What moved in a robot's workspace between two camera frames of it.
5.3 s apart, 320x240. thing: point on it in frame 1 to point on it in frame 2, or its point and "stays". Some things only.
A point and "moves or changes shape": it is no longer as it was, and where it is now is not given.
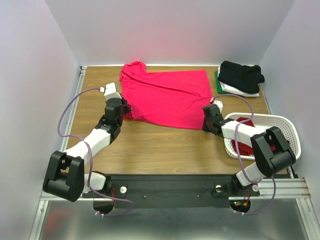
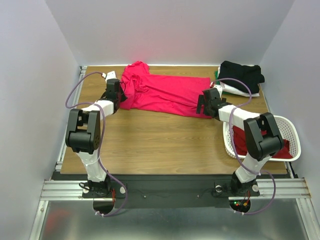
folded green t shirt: (219, 87) stays
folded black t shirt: (246, 78) stays
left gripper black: (124, 108) to (120, 95)
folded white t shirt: (227, 88) stays
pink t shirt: (176, 99) moves or changes shape
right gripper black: (206, 117) to (202, 104)
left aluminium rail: (81, 76) stays
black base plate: (171, 191) stays
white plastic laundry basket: (266, 121) stays
